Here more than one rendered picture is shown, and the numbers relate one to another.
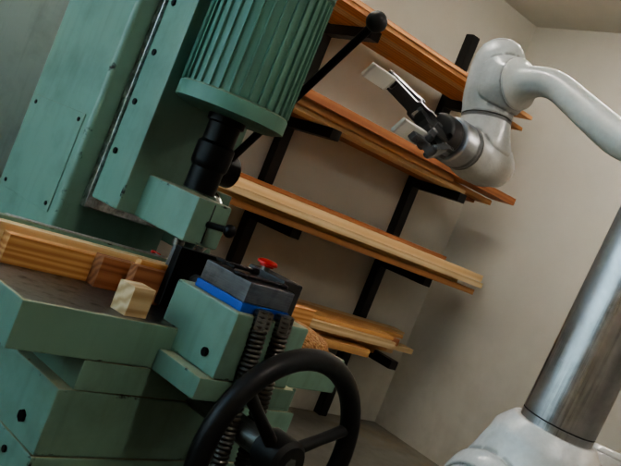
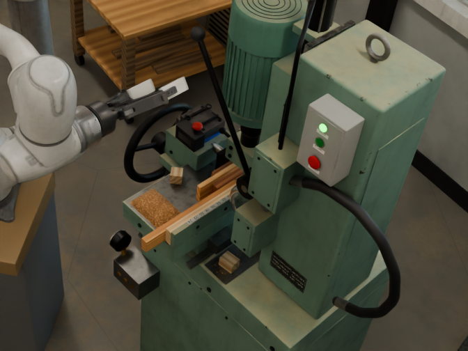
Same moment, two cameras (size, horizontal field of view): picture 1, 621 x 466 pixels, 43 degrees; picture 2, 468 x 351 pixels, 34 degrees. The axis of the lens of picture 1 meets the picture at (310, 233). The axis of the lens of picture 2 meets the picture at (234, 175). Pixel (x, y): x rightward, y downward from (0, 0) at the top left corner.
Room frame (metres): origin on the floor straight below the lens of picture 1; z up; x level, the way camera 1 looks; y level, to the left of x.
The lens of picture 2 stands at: (2.71, 0.09, 2.47)
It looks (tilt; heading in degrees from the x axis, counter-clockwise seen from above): 46 degrees down; 178
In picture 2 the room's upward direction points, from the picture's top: 8 degrees clockwise
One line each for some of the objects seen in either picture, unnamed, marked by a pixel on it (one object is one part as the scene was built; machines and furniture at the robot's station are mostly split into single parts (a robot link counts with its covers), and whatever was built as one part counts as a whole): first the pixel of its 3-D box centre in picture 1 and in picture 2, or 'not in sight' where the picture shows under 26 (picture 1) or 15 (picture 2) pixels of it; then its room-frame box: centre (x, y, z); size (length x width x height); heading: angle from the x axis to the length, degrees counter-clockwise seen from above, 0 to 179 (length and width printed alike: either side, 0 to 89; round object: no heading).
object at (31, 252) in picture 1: (182, 288); (232, 189); (1.26, 0.15, 0.92); 0.62 x 0.02 x 0.04; 137
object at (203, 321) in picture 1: (232, 334); (198, 143); (1.09, 0.05, 0.91); 0.15 x 0.14 x 0.09; 137
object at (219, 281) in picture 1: (256, 286); (198, 125); (1.09, 0.04, 0.99); 0.13 x 0.11 x 0.06; 137
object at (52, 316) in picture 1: (185, 339); (217, 170); (1.14, 0.11, 0.87); 0.61 x 0.30 x 0.06; 137
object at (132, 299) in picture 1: (133, 299); not in sight; (1.03, 0.18, 0.92); 0.04 x 0.03 x 0.04; 145
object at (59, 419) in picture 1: (84, 350); (267, 246); (1.31, 0.27, 0.76); 0.57 x 0.45 x 0.09; 47
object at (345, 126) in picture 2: not in sight; (329, 141); (1.54, 0.32, 1.40); 0.10 x 0.06 x 0.16; 47
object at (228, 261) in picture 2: not in sight; (229, 262); (1.43, 0.17, 0.82); 0.04 x 0.03 x 0.03; 53
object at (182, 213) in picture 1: (180, 216); (252, 158); (1.24, 0.20, 1.03); 0.14 x 0.07 x 0.09; 47
